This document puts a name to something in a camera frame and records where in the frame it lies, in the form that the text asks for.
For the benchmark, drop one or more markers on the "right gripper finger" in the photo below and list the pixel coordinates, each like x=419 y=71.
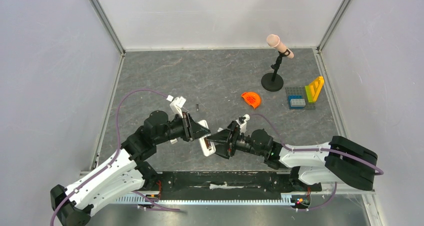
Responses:
x=223 y=150
x=222 y=137

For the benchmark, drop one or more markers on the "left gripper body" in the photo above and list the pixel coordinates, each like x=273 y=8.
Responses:
x=186 y=126

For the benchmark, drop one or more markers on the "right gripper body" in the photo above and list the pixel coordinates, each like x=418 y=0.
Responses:
x=231 y=142

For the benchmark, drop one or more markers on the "orange AAA battery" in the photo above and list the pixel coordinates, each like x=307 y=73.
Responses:
x=208 y=145

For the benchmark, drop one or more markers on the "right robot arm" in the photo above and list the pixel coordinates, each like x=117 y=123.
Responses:
x=339 y=160

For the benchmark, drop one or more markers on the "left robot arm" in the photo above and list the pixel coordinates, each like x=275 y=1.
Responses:
x=126 y=170

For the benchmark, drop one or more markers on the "orange plastic basket piece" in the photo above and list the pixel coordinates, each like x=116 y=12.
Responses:
x=252 y=99

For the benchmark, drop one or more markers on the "black microphone stand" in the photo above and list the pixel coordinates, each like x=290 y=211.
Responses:
x=272 y=81

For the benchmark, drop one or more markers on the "blue lego brick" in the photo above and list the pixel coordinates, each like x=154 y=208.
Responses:
x=296 y=102

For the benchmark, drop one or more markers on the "grey lego baseplate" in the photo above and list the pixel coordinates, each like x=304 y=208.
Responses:
x=300 y=91

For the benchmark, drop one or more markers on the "green lego brick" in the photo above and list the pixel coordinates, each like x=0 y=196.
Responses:
x=308 y=94

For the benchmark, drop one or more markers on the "yellow lego piece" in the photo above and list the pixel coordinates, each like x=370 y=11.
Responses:
x=315 y=88

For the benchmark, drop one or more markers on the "pink microphone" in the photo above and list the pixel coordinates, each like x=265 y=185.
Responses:
x=275 y=42

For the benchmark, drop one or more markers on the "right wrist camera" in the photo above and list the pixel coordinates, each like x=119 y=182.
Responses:
x=242 y=122

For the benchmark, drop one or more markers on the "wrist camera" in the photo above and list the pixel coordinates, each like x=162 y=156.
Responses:
x=242 y=122
x=176 y=104

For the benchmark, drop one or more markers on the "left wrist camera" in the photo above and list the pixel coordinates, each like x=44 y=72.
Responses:
x=176 y=104

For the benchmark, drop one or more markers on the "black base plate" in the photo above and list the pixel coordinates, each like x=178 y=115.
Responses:
x=226 y=185

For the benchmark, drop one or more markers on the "white cable duct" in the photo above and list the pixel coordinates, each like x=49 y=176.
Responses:
x=135 y=199

